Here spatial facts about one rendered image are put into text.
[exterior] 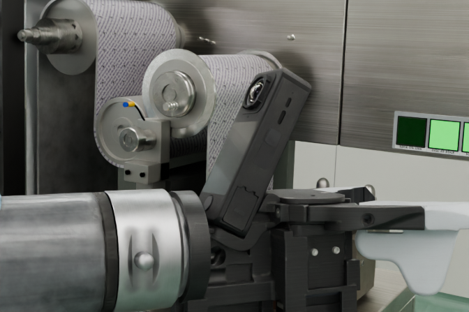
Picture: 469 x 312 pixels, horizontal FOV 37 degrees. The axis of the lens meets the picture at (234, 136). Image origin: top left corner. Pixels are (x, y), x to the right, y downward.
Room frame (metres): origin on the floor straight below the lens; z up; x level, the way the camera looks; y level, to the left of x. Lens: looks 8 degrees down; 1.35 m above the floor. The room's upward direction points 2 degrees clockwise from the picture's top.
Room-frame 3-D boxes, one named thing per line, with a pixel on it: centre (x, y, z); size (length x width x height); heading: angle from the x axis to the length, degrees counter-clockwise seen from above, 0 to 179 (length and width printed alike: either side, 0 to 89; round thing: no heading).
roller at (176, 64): (1.28, 0.03, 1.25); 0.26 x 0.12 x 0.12; 150
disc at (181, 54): (1.17, 0.10, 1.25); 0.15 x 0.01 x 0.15; 60
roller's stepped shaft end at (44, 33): (1.23, 0.35, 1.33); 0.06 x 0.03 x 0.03; 150
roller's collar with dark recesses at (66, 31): (1.28, 0.32, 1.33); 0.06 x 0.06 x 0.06; 60
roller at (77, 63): (1.42, 0.24, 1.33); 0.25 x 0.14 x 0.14; 150
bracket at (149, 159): (1.16, 0.14, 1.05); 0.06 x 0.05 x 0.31; 150
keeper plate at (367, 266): (1.19, -0.23, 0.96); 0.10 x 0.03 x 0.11; 150
